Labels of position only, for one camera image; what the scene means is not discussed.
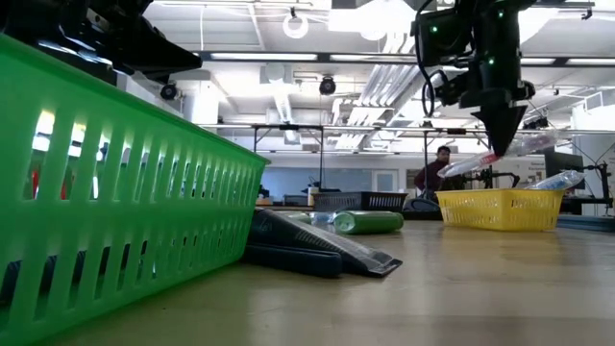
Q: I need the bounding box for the yellow plastic basket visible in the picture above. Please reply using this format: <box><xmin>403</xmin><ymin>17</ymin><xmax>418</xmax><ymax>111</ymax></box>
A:
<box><xmin>435</xmin><ymin>187</ymin><xmax>567</xmax><ymax>232</ymax></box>

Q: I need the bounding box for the red plastic basket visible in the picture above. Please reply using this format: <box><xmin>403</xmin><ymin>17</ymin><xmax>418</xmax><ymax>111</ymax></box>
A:
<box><xmin>29</xmin><ymin>165</ymin><xmax>68</xmax><ymax>202</ymax></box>

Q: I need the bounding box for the red toothbrush clear wrapper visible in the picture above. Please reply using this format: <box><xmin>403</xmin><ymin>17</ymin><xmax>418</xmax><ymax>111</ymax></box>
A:
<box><xmin>435</xmin><ymin>130</ymin><xmax>562</xmax><ymax>180</ymax></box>

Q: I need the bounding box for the black computer monitor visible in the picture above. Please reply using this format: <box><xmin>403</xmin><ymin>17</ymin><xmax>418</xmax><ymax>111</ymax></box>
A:
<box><xmin>543</xmin><ymin>151</ymin><xmax>586</xmax><ymax>191</ymax></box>

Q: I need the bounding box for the person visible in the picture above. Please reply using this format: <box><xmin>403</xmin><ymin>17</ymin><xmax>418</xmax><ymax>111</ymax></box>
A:
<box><xmin>413</xmin><ymin>145</ymin><xmax>455</xmax><ymax>193</ymax></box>

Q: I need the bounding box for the white cable coil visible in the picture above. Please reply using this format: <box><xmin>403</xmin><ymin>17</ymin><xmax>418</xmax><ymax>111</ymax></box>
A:
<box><xmin>282</xmin><ymin>7</ymin><xmax>309</xmax><ymax>40</ymax></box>

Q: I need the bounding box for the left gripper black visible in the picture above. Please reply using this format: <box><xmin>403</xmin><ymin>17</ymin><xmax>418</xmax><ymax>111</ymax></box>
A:
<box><xmin>52</xmin><ymin>0</ymin><xmax>203</xmax><ymax>81</ymax></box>

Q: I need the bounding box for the black plastic basket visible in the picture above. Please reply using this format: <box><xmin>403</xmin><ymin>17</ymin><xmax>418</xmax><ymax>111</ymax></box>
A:
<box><xmin>311</xmin><ymin>190</ymin><xmax>409</xmax><ymax>226</ymax></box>

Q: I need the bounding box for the green plastic basket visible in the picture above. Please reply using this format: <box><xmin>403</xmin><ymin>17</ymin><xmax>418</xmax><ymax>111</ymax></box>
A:
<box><xmin>0</xmin><ymin>32</ymin><xmax>271</xmax><ymax>346</ymax></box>

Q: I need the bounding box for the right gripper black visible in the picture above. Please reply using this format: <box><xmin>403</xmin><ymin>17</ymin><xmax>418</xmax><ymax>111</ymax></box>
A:
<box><xmin>458</xmin><ymin>62</ymin><xmax>535</xmax><ymax>158</ymax></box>

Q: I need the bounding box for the black metal rig frame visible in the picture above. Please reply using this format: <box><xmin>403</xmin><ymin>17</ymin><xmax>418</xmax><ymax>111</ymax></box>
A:
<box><xmin>199</xmin><ymin>50</ymin><xmax>615</xmax><ymax>68</ymax></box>

